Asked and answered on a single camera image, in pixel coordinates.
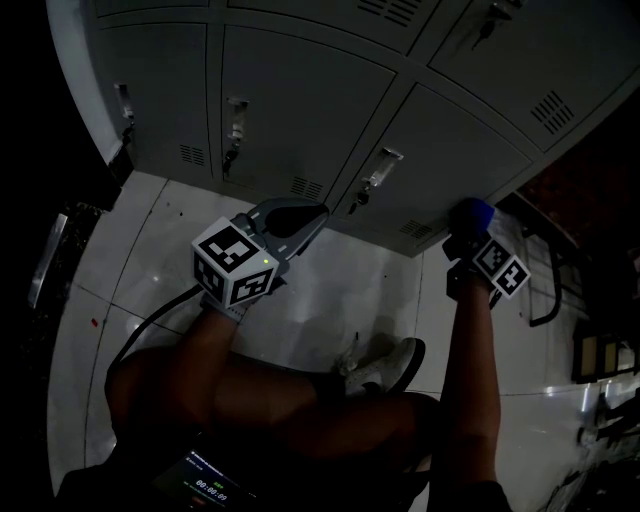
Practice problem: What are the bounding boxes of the person's right leg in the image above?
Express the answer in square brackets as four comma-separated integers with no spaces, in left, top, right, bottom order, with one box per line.
[279,389,451,464]

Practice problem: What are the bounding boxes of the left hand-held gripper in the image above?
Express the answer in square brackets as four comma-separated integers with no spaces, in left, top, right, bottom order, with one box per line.
[192,197,331,324]

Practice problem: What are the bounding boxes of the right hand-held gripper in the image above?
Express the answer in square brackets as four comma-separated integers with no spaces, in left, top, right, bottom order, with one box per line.
[442,232,532,310]

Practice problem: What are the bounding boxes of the black phone lit screen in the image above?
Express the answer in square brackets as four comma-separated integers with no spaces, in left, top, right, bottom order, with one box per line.
[152,446,259,509]

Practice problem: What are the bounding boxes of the white locker door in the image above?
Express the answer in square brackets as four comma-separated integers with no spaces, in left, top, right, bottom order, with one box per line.
[329,82,535,251]

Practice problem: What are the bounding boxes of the person's left forearm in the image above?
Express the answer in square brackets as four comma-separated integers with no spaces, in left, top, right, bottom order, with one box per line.
[149,305,244,396]

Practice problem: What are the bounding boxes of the wooden crate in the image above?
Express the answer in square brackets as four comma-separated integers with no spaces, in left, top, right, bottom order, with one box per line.
[572,327,639,384]

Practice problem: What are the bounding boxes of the blue jacket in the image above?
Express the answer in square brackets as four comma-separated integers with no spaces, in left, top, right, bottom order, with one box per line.
[449,197,496,237]

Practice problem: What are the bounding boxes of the person's left leg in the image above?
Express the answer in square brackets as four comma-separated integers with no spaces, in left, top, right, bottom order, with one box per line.
[105,344,326,451]

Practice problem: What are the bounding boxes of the black metal clothes rack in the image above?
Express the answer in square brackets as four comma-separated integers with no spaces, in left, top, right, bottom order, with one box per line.
[522,227,581,329]

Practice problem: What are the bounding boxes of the person's black shorts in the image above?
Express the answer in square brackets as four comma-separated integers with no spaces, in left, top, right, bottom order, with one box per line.
[52,429,506,512]

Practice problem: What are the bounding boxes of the white sneaker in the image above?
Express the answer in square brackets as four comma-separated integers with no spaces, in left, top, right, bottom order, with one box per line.
[335,337,427,399]

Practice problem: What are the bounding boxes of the person's right forearm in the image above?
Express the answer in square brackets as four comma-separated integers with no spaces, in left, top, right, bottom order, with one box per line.
[433,277,504,486]

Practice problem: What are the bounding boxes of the black cable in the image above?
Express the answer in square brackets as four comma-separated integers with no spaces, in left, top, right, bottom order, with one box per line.
[105,285,202,384]

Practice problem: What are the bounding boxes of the person's leg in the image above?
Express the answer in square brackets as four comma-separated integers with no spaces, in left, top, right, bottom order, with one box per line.
[279,389,451,464]
[105,344,326,451]

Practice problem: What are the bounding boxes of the metal bar handle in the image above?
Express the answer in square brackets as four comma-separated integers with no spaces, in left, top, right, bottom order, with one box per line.
[28,213,70,310]

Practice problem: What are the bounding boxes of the grey metal locker cabinet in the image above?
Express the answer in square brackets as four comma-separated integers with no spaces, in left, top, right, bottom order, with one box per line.
[47,0,640,259]

